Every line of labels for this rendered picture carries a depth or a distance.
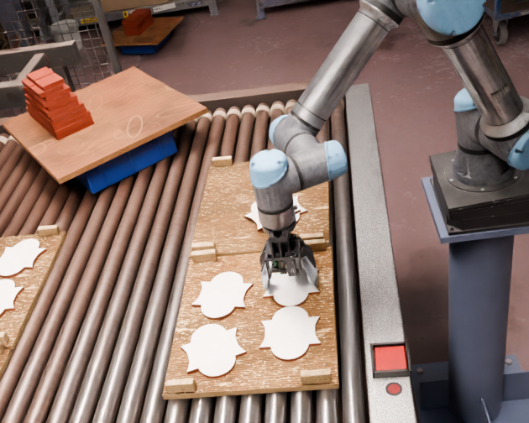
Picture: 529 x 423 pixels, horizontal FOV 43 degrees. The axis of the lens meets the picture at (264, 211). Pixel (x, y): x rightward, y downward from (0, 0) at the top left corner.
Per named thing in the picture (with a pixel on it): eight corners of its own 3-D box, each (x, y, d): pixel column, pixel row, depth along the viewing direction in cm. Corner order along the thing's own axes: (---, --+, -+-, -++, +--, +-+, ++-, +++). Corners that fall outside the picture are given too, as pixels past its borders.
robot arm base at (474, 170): (510, 149, 175) (510, 117, 169) (519, 184, 163) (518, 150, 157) (451, 156, 179) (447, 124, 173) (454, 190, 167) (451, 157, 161)
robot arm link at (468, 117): (487, 118, 171) (484, 70, 163) (521, 139, 160) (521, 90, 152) (446, 136, 169) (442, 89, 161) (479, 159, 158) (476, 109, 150)
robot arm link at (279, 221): (258, 194, 139) (296, 190, 138) (261, 211, 142) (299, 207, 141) (255, 216, 134) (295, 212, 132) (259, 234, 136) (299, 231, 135)
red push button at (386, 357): (404, 349, 135) (404, 345, 134) (407, 373, 131) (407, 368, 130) (374, 351, 136) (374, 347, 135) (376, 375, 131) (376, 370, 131)
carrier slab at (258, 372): (332, 250, 162) (331, 245, 161) (339, 389, 130) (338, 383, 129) (191, 263, 167) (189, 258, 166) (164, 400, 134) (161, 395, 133)
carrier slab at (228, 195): (328, 158, 195) (327, 153, 194) (329, 249, 163) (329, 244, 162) (211, 169, 200) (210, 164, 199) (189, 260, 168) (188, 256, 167)
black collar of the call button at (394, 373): (408, 346, 136) (407, 340, 135) (412, 376, 130) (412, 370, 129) (369, 348, 137) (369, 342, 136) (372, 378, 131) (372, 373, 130)
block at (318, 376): (332, 376, 130) (330, 367, 129) (332, 383, 129) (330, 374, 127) (301, 378, 131) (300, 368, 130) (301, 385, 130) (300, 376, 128)
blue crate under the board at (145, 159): (136, 121, 233) (128, 96, 227) (180, 152, 211) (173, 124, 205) (54, 159, 221) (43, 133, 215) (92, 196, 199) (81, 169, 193)
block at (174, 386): (197, 384, 134) (195, 376, 132) (196, 393, 132) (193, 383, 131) (168, 387, 135) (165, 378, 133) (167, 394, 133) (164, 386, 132)
